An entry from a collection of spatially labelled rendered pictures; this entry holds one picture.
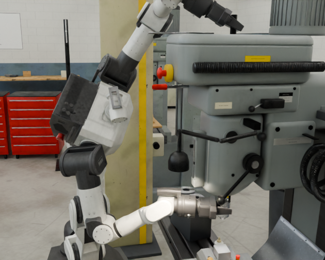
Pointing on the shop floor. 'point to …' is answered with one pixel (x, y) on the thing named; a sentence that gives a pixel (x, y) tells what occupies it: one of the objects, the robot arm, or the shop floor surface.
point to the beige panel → (114, 12)
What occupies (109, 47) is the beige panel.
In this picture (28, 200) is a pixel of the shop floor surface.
